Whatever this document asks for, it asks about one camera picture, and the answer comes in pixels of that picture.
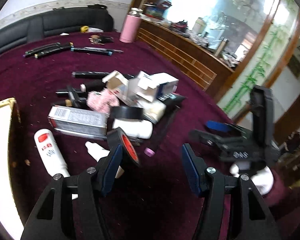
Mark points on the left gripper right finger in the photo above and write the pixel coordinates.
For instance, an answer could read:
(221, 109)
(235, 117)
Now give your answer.
(249, 217)

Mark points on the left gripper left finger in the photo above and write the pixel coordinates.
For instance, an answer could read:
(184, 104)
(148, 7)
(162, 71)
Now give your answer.
(52, 216)

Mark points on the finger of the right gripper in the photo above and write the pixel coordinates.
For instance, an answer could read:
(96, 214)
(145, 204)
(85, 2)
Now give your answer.
(218, 126)
(203, 137)

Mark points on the white tube red label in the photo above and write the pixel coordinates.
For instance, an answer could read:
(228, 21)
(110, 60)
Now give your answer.
(50, 154)

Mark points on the white blue medicine box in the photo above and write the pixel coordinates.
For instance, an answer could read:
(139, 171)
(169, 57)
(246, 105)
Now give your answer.
(151, 87)

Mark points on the black tape roll red core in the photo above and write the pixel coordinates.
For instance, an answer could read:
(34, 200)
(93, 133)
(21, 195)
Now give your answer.
(129, 156)

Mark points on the grey silver carton box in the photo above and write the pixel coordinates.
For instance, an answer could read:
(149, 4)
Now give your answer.
(78, 122)

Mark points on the black tape roll white core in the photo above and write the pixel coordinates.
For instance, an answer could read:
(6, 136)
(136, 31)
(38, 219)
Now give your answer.
(126, 112)

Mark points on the white cardboard box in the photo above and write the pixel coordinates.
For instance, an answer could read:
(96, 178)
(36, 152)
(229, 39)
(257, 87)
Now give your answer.
(121, 87)

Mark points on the pink plush toy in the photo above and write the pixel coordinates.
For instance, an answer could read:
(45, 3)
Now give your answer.
(102, 101)

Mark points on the white plastic bottle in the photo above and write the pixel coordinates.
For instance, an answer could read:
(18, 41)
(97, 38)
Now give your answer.
(135, 128)

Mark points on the black marker white end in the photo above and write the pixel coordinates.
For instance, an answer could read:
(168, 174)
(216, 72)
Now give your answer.
(95, 85)

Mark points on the right white gloved hand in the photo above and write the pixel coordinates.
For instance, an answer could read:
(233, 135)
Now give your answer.
(263, 179)

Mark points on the gold rimmed white tray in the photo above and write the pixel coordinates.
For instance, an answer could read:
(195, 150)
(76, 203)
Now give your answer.
(11, 226)

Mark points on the small pink cap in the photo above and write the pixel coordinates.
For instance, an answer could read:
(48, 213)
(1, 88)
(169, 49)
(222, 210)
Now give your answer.
(149, 152)

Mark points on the wooden cabinet with mirror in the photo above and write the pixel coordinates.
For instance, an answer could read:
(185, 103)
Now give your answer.
(214, 42)

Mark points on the silver tip pen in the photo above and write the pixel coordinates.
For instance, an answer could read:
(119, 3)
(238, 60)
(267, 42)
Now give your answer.
(104, 49)

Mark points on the long black marker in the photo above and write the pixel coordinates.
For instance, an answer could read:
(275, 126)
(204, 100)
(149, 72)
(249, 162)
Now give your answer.
(89, 75)

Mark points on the black marker blue cap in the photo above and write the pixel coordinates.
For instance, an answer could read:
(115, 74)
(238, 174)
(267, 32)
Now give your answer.
(91, 51)

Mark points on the pink thermos bottle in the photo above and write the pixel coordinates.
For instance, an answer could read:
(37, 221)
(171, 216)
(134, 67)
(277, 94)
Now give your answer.
(131, 25)

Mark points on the black key fob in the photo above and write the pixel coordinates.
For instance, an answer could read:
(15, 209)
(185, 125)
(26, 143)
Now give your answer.
(100, 39)

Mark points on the black marker yellow end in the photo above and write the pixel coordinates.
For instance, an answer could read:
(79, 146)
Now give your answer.
(54, 50)

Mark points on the black marker pen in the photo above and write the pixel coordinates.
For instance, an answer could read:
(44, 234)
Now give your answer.
(34, 51)

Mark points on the yellow small object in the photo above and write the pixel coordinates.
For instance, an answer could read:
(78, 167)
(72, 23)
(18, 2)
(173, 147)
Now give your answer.
(84, 29)

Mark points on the black leather sofa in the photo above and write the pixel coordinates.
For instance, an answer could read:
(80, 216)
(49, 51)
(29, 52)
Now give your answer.
(55, 22)

